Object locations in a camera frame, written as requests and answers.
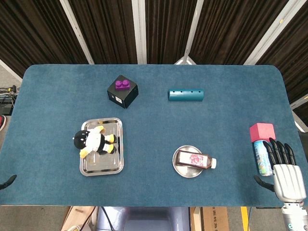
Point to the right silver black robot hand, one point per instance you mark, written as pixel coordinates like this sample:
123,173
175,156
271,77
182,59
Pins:
287,180

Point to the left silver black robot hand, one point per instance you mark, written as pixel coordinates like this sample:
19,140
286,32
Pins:
7,181

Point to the black white penguin plush toy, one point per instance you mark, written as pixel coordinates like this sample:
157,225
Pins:
93,142

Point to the dark red juice bottle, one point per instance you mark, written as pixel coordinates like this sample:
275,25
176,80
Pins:
192,160

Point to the right lavender robot arm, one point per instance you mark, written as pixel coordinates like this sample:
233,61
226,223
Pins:
293,216

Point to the light blue labelled can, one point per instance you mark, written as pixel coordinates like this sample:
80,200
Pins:
261,158

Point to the pink foam cube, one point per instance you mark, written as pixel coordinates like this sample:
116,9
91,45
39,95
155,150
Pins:
262,132

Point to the red black shoe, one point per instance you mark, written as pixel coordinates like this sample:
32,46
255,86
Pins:
2,122

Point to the black electronics box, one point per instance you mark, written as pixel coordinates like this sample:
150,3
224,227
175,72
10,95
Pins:
5,108

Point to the light wooden board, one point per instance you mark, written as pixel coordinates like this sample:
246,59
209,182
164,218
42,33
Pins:
77,216

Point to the brown cardboard box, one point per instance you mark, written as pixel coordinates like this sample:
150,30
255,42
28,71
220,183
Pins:
214,219

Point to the rectangular steel tray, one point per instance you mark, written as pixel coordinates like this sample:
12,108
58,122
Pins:
103,166

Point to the round steel plate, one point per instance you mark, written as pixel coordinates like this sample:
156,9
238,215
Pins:
187,172

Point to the teal half-cylinder block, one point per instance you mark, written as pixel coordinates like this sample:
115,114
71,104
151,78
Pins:
185,96

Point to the lavender robot torso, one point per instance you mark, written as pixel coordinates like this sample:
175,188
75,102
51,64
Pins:
149,219

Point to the black cardboard box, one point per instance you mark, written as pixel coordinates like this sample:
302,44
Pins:
127,98

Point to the blue felt table cloth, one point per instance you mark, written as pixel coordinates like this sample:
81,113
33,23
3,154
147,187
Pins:
154,120

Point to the purple toy brick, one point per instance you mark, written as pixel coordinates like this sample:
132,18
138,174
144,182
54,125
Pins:
122,85

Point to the dark brown curtain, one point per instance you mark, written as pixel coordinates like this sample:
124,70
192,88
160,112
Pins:
108,29

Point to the white frame post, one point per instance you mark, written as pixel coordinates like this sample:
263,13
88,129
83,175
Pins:
9,69
269,33
139,31
300,124
77,31
299,102
191,31

